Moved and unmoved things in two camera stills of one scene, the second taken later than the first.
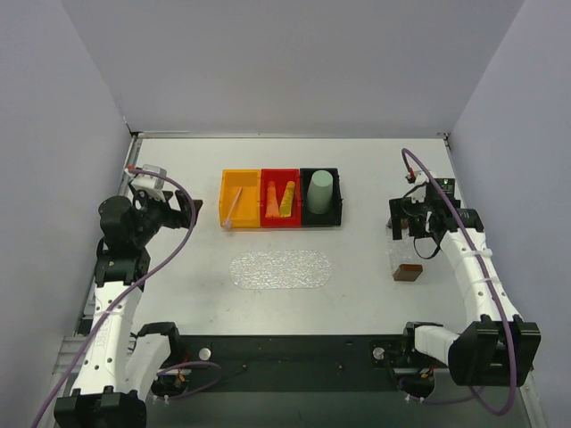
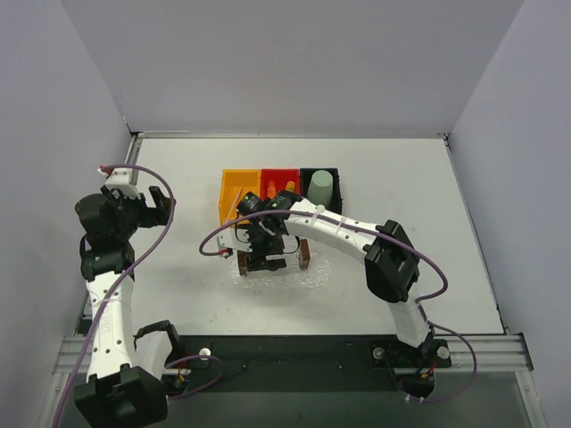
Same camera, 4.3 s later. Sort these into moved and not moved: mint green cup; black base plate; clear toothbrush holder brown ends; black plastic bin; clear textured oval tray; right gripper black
Moved: clear toothbrush holder brown ends; right gripper black
Not moved: black base plate; black plastic bin; clear textured oval tray; mint green cup
